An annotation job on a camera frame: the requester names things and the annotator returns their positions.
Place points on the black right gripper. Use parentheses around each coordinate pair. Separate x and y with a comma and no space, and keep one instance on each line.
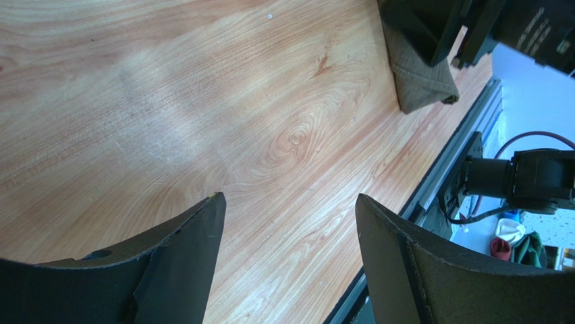
(540,30)

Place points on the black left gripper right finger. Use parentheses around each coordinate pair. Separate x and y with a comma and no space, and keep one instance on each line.
(416,276)

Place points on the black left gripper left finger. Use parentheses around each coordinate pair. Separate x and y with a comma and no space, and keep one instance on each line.
(162,275)

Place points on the olive brown cloth napkin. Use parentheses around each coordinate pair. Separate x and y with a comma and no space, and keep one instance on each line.
(417,84)

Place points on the colourful clutter below table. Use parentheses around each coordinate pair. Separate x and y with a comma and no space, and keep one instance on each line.
(545,241)

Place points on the aluminium frame rail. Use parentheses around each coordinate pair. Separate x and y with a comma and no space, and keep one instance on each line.
(355,305)

